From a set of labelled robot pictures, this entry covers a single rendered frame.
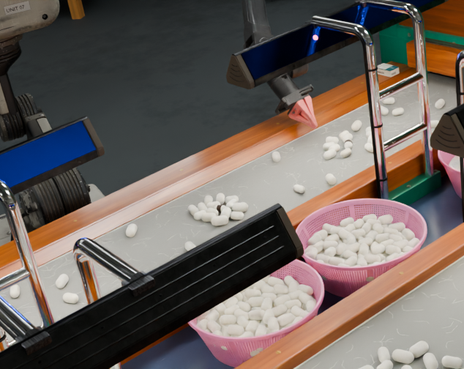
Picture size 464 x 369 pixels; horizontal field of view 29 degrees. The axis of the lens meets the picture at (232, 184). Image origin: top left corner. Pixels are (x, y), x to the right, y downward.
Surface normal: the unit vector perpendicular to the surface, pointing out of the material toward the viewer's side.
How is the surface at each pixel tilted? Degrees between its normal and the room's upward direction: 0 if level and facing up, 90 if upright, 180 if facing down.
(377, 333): 0
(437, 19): 90
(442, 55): 90
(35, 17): 90
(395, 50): 90
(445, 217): 0
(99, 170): 0
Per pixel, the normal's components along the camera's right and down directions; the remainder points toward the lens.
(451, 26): -0.78, 0.40
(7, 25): 0.43, 0.36
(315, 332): -0.16, -0.88
